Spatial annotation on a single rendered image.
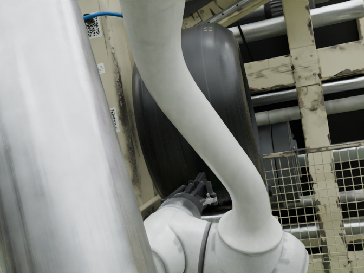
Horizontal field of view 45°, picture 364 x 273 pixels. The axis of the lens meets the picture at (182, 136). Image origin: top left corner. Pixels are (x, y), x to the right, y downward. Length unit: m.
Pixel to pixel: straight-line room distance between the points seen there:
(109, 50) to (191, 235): 0.76
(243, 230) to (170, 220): 0.13
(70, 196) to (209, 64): 0.85
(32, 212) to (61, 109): 0.07
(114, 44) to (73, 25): 1.01
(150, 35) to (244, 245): 0.34
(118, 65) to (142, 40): 0.81
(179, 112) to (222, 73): 0.51
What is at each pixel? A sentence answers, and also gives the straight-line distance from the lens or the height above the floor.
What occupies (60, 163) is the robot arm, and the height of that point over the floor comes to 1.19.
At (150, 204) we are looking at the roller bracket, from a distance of 1.36.
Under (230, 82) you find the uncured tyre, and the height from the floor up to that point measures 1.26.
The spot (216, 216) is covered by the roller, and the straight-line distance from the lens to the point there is 1.22.
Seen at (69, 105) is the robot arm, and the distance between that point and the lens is 0.31.
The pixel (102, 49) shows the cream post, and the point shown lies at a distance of 1.36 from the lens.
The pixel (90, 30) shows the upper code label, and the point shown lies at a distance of 1.38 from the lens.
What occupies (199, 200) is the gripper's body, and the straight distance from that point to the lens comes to 0.92.
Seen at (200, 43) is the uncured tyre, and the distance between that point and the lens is 1.16.
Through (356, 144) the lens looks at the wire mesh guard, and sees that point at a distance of 1.65.
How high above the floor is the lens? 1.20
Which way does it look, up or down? 3 degrees down
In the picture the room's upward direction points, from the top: 10 degrees counter-clockwise
